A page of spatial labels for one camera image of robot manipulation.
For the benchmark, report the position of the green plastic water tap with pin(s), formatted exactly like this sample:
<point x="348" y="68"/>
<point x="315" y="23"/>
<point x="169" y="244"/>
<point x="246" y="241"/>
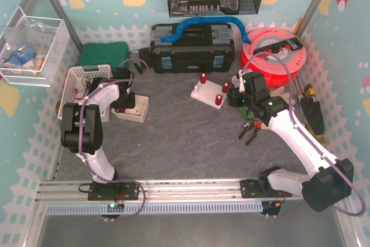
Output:
<point x="247" y="114"/>

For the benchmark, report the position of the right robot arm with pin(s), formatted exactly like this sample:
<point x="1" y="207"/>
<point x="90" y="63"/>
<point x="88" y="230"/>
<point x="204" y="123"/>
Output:
<point x="327" y="180"/>

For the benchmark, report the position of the white tray with springs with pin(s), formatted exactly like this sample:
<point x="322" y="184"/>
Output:
<point x="136" y="114"/>

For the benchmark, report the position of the grey slotted cable duct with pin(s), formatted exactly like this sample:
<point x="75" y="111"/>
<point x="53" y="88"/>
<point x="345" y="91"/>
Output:
<point x="155" y="208"/>

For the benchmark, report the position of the red filament spool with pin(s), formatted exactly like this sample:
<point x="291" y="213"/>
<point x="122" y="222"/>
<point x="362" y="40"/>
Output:
<point x="275" y="74"/>

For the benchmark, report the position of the black yellow work glove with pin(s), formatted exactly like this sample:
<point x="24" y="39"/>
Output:
<point x="312" y="114"/>

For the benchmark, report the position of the aluminium linear rail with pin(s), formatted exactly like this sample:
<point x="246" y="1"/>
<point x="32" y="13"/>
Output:
<point x="188" y="190"/>

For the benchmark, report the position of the black plastic toolbox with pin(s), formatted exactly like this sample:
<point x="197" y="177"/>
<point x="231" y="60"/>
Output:
<point x="201" y="48"/>

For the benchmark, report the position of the yellow black screwdriver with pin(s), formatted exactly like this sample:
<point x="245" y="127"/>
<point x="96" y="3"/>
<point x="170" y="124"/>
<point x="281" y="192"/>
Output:
<point x="308" y="91"/>

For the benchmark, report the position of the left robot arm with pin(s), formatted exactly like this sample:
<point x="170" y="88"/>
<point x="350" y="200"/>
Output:
<point x="81" y="126"/>

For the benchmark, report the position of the blue white glove in box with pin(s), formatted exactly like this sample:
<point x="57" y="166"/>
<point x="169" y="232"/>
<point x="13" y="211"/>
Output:
<point x="23" y="57"/>

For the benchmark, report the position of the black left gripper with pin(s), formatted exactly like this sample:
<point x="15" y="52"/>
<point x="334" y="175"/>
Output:
<point x="127" y="101"/>

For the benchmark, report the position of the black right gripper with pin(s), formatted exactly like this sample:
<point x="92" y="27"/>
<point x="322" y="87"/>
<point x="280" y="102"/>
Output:
<point x="233" y="98"/>

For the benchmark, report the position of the white cotton work glove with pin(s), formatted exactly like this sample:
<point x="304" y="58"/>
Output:
<point x="282" y="93"/>

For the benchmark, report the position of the solder wire spool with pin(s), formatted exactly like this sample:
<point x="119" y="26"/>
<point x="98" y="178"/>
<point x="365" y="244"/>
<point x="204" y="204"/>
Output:
<point x="235" y="81"/>

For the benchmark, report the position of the white perforated plastic basket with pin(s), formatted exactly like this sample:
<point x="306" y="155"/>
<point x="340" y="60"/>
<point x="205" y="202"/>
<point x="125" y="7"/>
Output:
<point x="78" y="82"/>

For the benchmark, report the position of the orange black pliers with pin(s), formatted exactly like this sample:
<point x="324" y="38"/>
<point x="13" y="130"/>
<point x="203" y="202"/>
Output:
<point x="250" y="125"/>

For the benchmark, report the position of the white peg base plate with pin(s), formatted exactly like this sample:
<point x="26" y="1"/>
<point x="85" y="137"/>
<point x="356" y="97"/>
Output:
<point x="206" y="93"/>

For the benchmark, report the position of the black battery holder box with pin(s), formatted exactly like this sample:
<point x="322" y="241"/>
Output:
<point x="93" y="88"/>

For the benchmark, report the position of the green plastic tool case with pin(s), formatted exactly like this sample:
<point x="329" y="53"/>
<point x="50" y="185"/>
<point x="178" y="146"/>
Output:
<point x="113" y="53"/>

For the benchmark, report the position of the clear acrylic wall box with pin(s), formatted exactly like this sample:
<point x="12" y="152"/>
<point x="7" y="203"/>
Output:
<point x="48" y="36"/>

